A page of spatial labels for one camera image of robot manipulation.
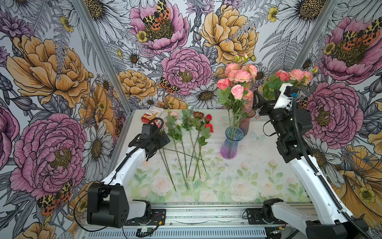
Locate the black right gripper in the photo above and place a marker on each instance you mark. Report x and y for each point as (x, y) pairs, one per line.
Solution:
(268, 105)

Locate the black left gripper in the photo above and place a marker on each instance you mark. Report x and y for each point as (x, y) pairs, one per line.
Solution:
(161, 142)

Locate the pink rose stem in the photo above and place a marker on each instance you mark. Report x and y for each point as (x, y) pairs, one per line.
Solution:
(273, 83)
(165, 167)
(237, 102)

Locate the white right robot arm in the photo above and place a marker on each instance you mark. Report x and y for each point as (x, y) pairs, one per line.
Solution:
(333, 220)

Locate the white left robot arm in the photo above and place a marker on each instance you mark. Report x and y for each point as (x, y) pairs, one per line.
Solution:
(108, 203)

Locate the dark pink glass vase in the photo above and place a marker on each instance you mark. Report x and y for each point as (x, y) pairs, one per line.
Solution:
(245, 122)

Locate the pink purple glass vase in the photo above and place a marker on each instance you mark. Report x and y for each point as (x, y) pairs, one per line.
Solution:
(229, 148)

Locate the white pink flower stem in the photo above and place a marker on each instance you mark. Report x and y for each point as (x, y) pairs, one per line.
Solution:
(174, 126)

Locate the red white small box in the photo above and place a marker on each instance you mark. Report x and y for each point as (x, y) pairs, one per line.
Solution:
(152, 112)

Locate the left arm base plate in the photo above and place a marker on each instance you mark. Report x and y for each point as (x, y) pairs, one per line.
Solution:
(141, 213)

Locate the aluminium rail frame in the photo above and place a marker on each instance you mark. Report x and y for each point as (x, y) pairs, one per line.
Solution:
(211, 221)

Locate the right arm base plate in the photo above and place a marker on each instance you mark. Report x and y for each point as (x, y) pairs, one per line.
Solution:
(264, 215)

